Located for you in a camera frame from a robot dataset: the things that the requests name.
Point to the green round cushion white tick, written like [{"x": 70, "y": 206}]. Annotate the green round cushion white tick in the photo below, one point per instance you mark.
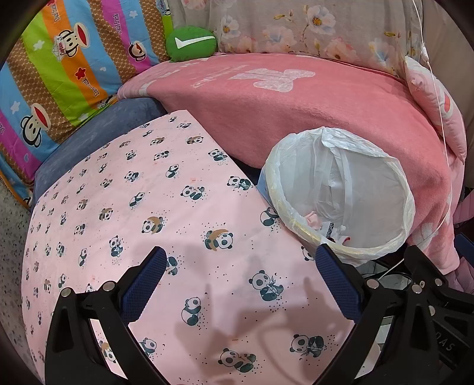
[{"x": 190, "y": 46}]

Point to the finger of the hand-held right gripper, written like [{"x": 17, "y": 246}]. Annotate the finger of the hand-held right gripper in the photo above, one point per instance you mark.
[{"x": 422, "y": 264}]

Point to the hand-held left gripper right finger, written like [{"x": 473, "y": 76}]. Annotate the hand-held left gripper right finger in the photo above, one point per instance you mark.
[{"x": 337, "y": 281}]

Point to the pink pillow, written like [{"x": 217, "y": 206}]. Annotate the pink pillow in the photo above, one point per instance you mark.
[{"x": 437, "y": 100}]

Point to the white paper bag red print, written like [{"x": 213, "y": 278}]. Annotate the white paper bag red print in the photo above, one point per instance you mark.
[{"x": 335, "y": 233}]

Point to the white bag-lined waste bin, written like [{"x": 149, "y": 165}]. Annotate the white bag-lined waste bin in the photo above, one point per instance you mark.
[{"x": 363, "y": 185}]

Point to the blue-grey sofa cushion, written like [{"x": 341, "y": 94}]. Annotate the blue-grey sofa cushion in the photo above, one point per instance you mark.
[{"x": 122, "y": 114}]

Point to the pink panda print tablecloth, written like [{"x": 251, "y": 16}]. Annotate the pink panda print tablecloth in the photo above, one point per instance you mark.
[{"x": 148, "y": 185}]

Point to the grey floral cloth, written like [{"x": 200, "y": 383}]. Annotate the grey floral cloth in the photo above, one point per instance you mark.
[{"x": 277, "y": 22}]

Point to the pink blanket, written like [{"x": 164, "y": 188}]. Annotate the pink blanket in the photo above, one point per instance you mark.
[{"x": 296, "y": 107}]

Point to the striped monkey print quilt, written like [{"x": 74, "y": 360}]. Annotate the striped monkey print quilt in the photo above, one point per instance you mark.
[{"x": 74, "y": 55}]

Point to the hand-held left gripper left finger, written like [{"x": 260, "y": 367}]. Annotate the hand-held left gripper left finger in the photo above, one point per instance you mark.
[{"x": 148, "y": 275}]

